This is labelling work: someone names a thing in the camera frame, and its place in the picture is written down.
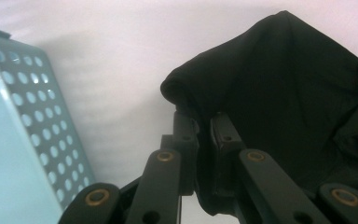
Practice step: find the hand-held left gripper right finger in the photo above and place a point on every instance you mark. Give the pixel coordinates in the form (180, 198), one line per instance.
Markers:
(227, 137)

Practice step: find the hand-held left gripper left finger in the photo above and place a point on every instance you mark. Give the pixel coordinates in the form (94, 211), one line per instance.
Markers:
(186, 133)

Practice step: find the black shorts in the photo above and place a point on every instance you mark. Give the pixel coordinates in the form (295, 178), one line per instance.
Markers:
(276, 93)

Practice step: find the light blue plastic basket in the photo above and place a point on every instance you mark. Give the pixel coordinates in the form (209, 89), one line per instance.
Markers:
(6, 140)

